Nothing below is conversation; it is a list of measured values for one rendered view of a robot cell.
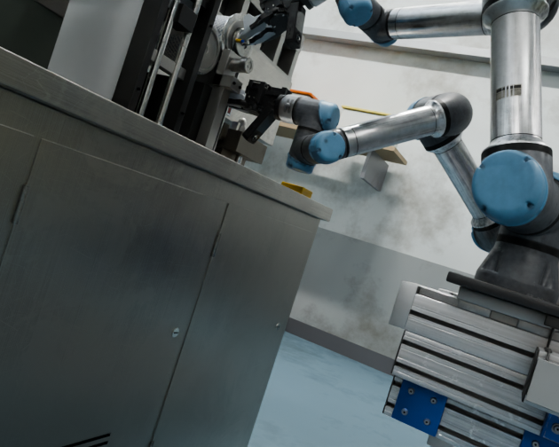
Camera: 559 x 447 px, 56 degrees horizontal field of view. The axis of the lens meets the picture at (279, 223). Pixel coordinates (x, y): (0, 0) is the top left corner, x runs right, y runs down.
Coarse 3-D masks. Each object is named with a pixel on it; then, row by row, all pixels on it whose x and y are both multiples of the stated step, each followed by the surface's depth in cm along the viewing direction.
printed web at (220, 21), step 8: (224, 16) 145; (216, 24) 143; (224, 24) 141; (160, 32) 134; (176, 32) 132; (168, 40) 133; (176, 40) 132; (168, 48) 134; (176, 48) 132; (168, 56) 135; (176, 56) 133; (208, 72) 140
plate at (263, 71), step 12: (36, 0) 128; (48, 0) 131; (60, 0) 134; (60, 12) 135; (264, 60) 218; (252, 72) 212; (264, 72) 220; (276, 72) 227; (276, 84) 230; (288, 84) 239; (228, 120) 209; (252, 120) 222; (276, 120) 238; (264, 132) 233; (276, 132) 241; (264, 144) 242
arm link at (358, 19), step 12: (336, 0) 128; (348, 0) 124; (360, 0) 123; (372, 0) 128; (348, 12) 125; (360, 12) 125; (372, 12) 126; (348, 24) 128; (360, 24) 128; (372, 24) 132
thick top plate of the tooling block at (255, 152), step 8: (232, 136) 154; (240, 136) 153; (224, 144) 155; (232, 144) 154; (240, 144) 154; (248, 144) 158; (256, 144) 162; (232, 152) 158; (240, 152) 155; (248, 152) 159; (256, 152) 163; (264, 152) 167; (248, 160) 166; (256, 160) 164
